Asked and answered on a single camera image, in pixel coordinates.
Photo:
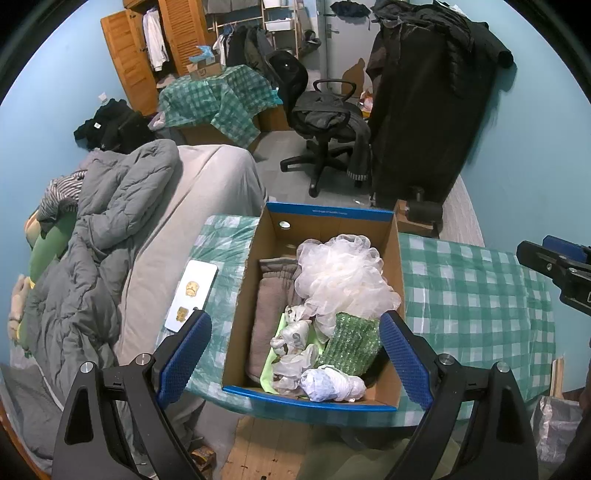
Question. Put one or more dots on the beige pillow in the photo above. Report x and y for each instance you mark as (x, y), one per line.
(18, 300)

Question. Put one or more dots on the bed with grey sheet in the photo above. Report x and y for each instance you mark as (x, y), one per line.
(194, 194)

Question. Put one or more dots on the wooden slats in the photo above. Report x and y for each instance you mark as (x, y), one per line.
(557, 376)

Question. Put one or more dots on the blue and brown cardboard box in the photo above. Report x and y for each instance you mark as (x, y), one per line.
(332, 230)

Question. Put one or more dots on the white tablet with stickers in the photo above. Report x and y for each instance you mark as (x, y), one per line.
(198, 272)

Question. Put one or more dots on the white hanging shirt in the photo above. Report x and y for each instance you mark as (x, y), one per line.
(154, 41)

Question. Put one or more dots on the black coats on rack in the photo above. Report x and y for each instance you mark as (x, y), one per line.
(425, 115)

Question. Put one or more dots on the clear plastic bag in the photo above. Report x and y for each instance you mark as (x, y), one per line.
(295, 332)

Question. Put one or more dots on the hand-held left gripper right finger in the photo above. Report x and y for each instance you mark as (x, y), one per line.
(404, 360)

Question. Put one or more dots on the blue plastic bag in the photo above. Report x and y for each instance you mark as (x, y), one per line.
(205, 54)

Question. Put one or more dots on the striped garment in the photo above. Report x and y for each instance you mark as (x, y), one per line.
(60, 191)

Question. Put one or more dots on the white blue-striped plastic bag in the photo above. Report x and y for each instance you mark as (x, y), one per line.
(328, 383)

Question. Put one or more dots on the brown cloth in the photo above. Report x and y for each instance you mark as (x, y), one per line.
(270, 314)

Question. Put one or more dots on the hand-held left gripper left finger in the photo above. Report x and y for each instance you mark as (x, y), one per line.
(184, 360)

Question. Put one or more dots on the brown cutout shape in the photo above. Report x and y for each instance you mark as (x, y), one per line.
(355, 76)

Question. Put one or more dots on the wooden wardrobe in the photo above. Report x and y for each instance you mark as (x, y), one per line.
(184, 32)

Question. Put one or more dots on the grey garment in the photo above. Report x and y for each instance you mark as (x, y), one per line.
(323, 117)

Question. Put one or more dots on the grey duvet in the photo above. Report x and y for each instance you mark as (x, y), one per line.
(92, 258)

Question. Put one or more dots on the green glitter scouring cloth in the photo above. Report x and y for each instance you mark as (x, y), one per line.
(351, 341)

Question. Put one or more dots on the green pillow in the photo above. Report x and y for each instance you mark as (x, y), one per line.
(46, 249)

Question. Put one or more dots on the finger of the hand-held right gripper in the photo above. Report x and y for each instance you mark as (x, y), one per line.
(538, 256)
(565, 247)

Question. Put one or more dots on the black office chair with armrests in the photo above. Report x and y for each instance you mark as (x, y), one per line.
(318, 152)

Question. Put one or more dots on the person's olive trousers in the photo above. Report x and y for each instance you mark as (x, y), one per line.
(360, 461)

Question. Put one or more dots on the green checkered tablecloth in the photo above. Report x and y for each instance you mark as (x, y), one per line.
(461, 286)

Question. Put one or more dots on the small printed packet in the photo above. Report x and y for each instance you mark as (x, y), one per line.
(204, 458)

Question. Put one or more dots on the black round object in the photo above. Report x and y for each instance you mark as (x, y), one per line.
(425, 210)

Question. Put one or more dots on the white mesh bath pouf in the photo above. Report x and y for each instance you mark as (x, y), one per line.
(341, 277)

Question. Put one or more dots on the black clothes pile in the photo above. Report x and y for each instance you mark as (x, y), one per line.
(115, 124)

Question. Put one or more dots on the white shelf rack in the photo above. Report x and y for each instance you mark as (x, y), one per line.
(279, 23)

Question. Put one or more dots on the dark hanging clothes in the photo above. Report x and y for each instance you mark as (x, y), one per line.
(240, 46)

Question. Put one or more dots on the clear plastic sack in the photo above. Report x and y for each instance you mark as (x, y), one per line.
(556, 429)

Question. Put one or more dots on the small brown cardboard box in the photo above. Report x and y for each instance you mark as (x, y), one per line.
(205, 70)

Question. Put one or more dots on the draped green checkered cloth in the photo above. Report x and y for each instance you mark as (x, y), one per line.
(231, 97)

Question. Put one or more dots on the grey door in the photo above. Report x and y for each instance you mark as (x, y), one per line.
(341, 41)

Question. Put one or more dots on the white plastic bags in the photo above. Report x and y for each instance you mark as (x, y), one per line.
(270, 371)

